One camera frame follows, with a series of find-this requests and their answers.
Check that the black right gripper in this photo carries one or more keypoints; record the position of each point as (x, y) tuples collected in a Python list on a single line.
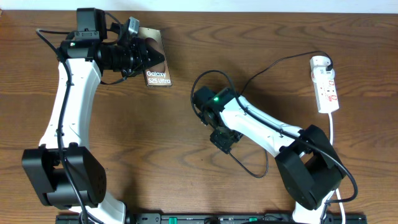
[(223, 144)]

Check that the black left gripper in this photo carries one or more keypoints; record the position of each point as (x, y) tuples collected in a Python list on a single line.
[(142, 49)]

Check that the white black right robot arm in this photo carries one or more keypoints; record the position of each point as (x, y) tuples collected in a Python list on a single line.
[(308, 164)]

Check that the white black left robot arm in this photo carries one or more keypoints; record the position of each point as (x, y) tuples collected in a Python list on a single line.
[(62, 170)]

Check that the white power strip socket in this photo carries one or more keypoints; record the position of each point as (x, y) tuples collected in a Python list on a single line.
[(324, 84)]

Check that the black mounting rail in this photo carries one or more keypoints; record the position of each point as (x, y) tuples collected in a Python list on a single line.
[(156, 218)]

